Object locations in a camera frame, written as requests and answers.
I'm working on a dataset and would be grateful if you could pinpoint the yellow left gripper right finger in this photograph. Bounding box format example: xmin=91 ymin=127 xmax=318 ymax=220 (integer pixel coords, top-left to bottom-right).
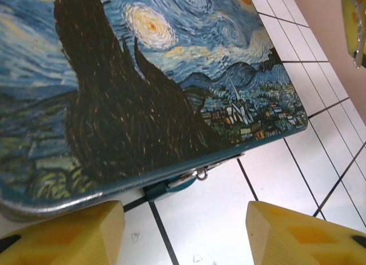
xmin=246 ymin=201 xmax=366 ymax=265

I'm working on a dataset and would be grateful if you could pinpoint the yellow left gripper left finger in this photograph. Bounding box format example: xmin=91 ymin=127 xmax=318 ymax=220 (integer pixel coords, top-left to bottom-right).
xmin=0 ymin=200 xmax=126 ymax=265

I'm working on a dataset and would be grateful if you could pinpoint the silver key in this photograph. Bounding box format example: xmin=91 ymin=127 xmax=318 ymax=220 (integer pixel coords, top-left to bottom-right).
xmin=351 ymin=0 xmax=366 ymax=69

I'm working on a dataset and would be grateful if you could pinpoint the small teal padlock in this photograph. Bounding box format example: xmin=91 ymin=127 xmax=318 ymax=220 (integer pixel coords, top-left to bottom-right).
xmin=144 ymin=173 xmax=198 ymax=203

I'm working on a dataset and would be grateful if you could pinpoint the silver box latch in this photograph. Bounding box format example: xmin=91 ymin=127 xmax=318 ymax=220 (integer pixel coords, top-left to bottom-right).
xmin=168 ymin=152 xmax=246 ymax=189

